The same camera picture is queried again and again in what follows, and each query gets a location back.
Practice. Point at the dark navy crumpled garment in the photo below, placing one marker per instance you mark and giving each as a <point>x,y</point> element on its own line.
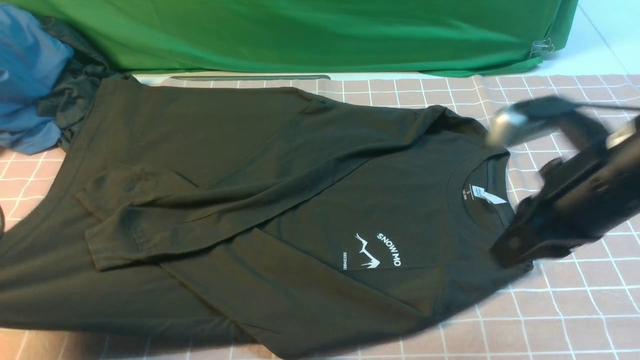
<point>74,91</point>

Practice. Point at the metal binder clip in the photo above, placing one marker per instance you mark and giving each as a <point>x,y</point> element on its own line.
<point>540,47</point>

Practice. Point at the gray long-sleeved shirt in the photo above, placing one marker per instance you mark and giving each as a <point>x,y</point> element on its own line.
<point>266,215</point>

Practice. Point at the green backdrop cloth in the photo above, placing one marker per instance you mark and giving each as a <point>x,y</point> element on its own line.
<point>451,38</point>

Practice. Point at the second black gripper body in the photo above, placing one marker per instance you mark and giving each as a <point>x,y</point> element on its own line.
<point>560,217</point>

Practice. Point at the blue garment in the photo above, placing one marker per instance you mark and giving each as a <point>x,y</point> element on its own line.
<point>31,61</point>

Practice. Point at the pink checkered tablecloth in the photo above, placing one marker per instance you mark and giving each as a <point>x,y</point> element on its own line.
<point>583,307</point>

